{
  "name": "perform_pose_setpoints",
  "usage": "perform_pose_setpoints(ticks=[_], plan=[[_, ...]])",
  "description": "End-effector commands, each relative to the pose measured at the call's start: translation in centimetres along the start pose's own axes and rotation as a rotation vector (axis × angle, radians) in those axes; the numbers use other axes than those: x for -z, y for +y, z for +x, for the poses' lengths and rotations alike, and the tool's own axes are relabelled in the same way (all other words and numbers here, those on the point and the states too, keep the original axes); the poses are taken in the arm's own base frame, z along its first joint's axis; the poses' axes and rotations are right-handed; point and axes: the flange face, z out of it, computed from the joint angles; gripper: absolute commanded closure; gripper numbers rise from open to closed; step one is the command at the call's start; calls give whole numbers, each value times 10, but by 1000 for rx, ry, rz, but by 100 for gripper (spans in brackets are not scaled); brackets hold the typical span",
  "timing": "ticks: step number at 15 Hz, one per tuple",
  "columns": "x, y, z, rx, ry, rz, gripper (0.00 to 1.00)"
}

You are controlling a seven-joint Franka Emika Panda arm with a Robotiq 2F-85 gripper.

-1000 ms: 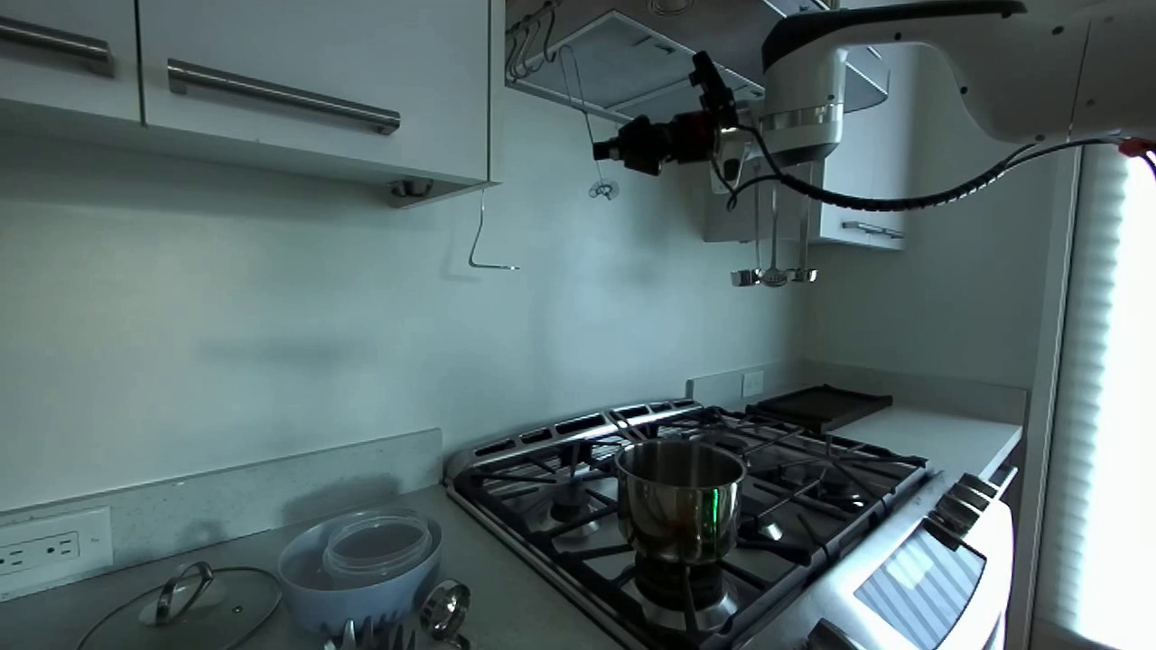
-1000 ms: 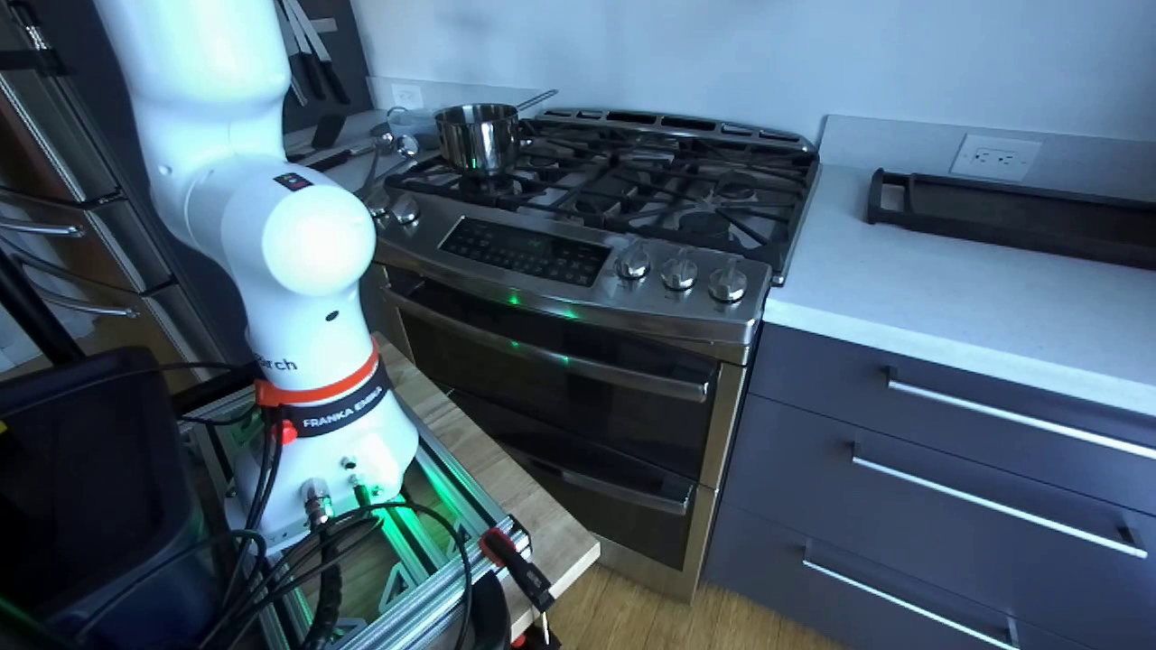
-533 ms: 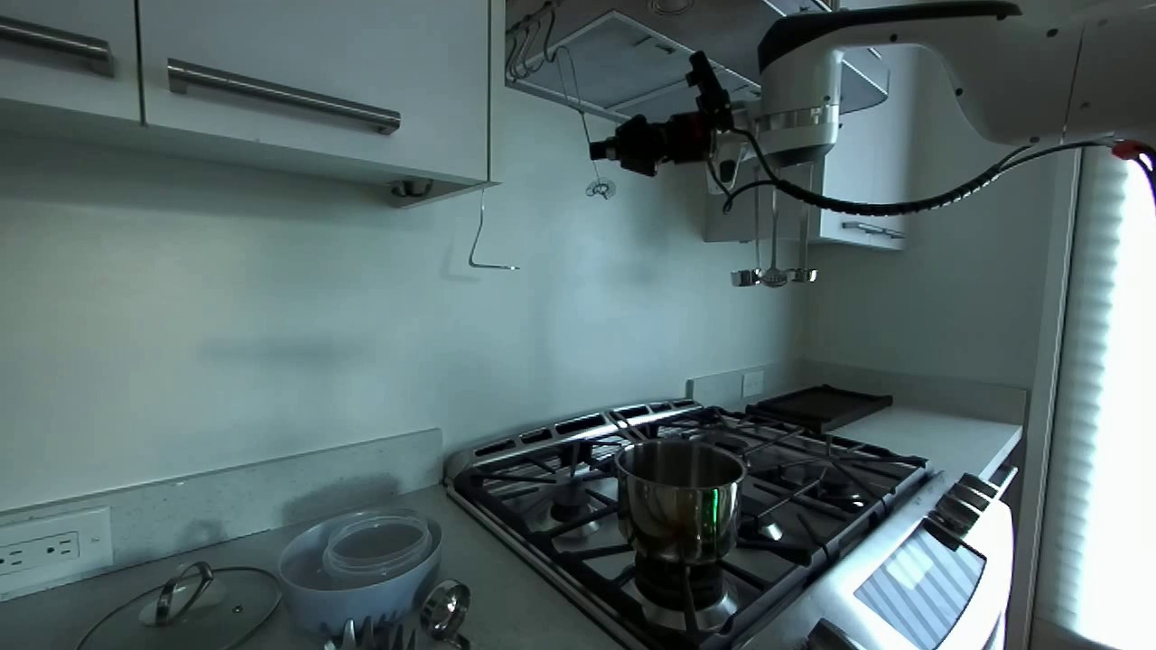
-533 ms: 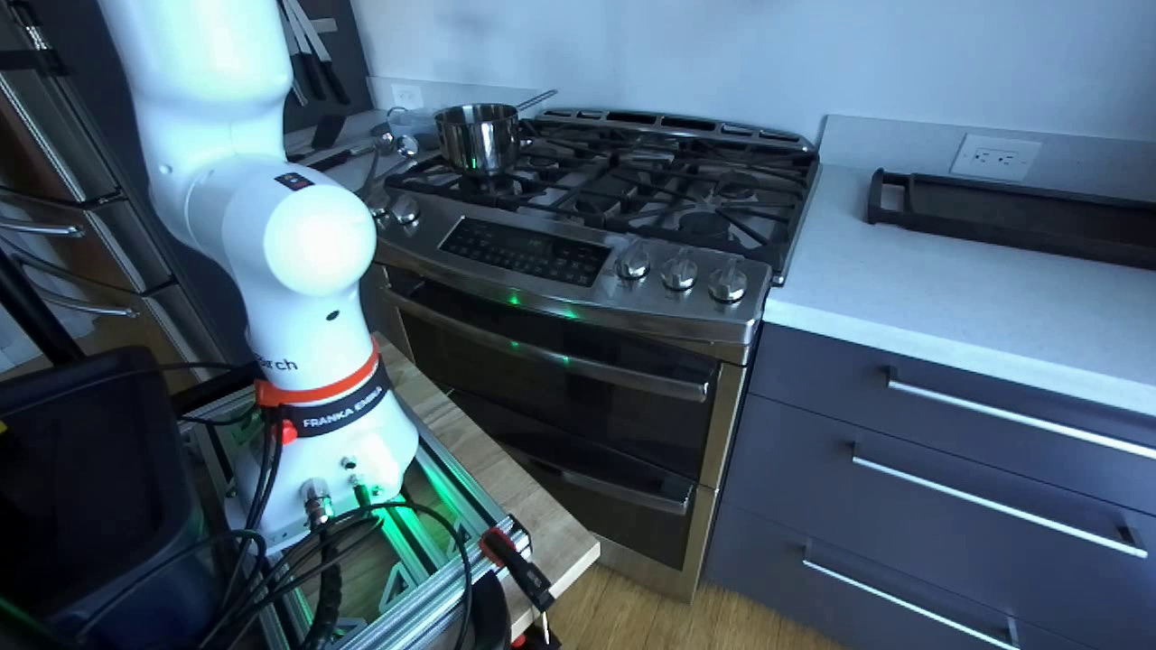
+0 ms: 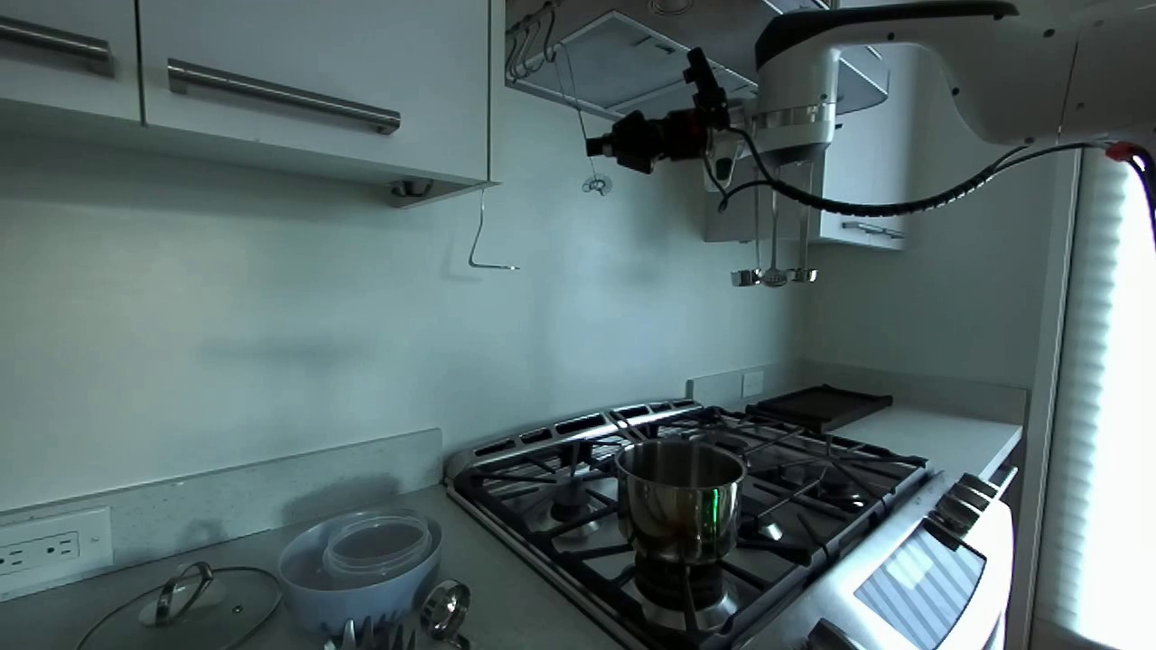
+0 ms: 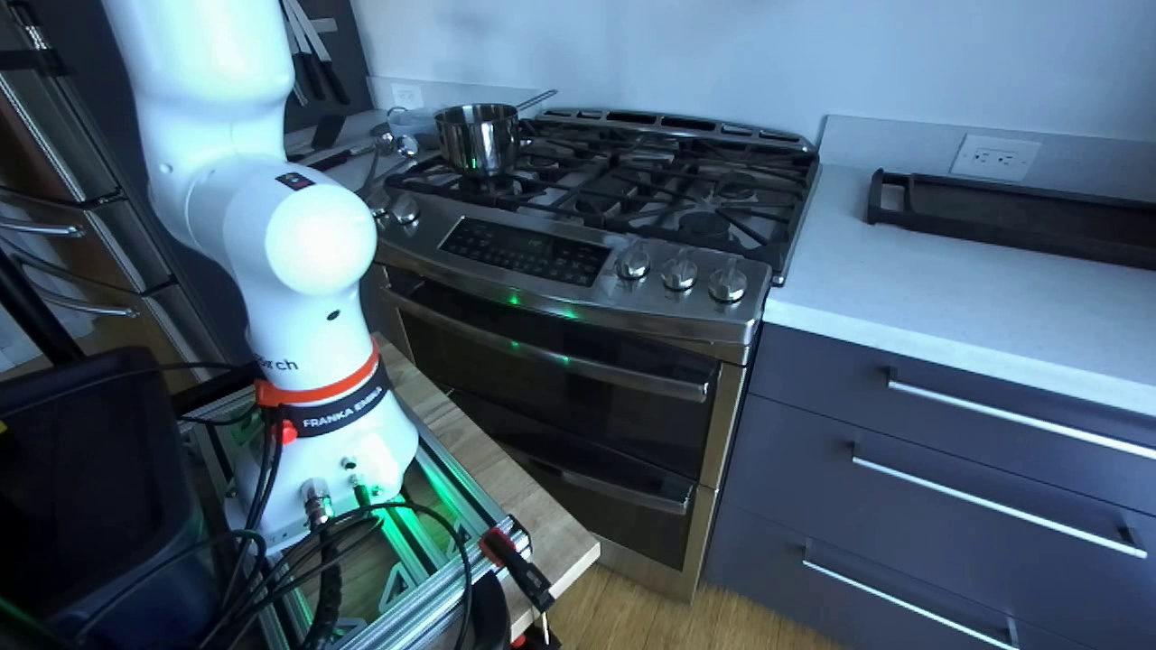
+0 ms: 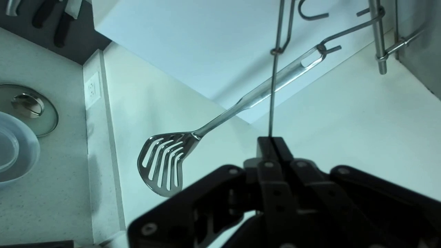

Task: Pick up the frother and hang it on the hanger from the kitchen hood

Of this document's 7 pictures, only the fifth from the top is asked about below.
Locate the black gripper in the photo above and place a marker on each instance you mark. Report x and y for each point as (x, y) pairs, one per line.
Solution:
(672, 140)

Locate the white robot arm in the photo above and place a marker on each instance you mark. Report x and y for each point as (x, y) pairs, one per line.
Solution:
(962, 73)

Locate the stainless steel range hood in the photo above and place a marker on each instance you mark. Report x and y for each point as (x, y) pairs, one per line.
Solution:
(626, 61)

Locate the hanging metal ladle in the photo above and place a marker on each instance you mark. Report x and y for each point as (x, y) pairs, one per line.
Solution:
(802, 275)
(773, 280)
(746, 280)

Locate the small under-cabinet fitting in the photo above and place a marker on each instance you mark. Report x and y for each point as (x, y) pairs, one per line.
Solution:
(409, 191)

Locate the wide white cabinet door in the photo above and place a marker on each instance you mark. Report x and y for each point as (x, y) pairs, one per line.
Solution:
(313, 50)

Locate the black griddle plate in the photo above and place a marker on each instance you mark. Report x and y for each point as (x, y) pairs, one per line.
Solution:
(818, 406)

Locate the stainless steel pot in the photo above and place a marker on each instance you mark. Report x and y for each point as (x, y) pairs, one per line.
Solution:
(679, 517)

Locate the stainless steel gas stove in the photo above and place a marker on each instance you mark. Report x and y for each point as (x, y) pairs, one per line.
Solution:
(844, 566)

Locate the small round metal utensil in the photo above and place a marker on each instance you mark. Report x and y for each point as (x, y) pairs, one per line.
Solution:
(447, 607)

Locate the white bowl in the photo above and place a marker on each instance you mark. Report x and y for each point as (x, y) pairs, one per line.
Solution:
(363, 596)

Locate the metal utensil cluster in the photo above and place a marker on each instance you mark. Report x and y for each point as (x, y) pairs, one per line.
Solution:
(374, 634)

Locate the narrow white cabinet door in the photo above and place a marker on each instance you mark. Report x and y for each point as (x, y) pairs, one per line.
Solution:
(58, 85)

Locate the white window blind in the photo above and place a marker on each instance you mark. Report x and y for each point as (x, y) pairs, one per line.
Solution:
(1108, 482)

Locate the glass pot lid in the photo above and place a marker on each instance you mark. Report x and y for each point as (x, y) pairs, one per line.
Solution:
(182, 607)

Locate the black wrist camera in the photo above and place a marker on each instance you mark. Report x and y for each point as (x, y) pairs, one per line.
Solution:
(701, 85)

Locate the L-shaped metal wall hook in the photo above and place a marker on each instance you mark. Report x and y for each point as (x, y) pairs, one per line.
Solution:
(480, 248)

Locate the white wall power outlet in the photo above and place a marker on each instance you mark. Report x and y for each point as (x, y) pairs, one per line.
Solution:
(48, 554)

